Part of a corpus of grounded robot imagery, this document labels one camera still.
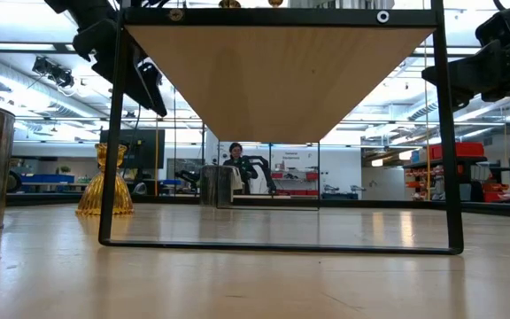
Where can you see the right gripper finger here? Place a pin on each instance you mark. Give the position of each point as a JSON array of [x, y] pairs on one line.
[[465, 75]]

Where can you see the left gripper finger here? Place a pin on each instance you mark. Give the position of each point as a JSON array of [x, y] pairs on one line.
[[144, 93]]

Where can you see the amber ribbed glass candle holder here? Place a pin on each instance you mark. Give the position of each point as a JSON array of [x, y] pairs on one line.
[[89, 199]]

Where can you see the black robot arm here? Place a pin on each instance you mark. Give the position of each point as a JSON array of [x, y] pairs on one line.
[[188, 176], [264, 166]]

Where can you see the black storage rack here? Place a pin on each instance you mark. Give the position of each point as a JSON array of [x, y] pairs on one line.
[[441, 163]]

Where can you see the person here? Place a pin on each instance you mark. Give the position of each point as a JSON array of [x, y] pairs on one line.
[[237, 166]]

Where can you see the red crate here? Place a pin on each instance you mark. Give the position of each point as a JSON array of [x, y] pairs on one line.
[[494, 195]]

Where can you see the blue bench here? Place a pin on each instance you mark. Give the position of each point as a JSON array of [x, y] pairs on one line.
[[49, 179]]

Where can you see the red parts bins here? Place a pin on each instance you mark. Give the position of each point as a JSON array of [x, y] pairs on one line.
[[311, 176]]

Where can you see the black wall monitor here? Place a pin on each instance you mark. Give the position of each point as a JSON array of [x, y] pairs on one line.
[[151, 148]]

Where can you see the black ceiling camera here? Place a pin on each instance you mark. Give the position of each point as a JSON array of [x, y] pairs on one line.
[[56, 73]]

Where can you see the wooden shelf riser black frame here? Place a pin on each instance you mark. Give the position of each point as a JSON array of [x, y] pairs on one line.
[[277, 80]]

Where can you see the black aluminium table frame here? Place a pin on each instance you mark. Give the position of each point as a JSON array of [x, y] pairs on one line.
[[361, 204]]

